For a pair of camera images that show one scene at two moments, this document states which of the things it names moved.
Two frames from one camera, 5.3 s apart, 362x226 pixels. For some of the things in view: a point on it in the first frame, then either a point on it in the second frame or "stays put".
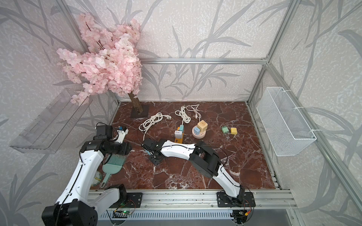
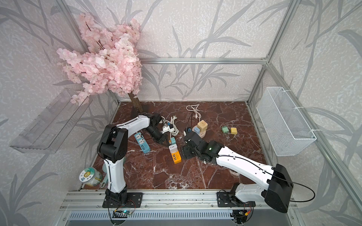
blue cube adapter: (196, 131) stays put
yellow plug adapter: (234, 131) stays put
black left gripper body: (115, 147) → (157, 134)
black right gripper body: (153, 161) → (187, 153)
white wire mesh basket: (288, 133) stays put
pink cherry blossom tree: (110, 62) stays put
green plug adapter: (225, 129) stays put
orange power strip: (178, 134) → (176, 158)
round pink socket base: (201, 135) stays put
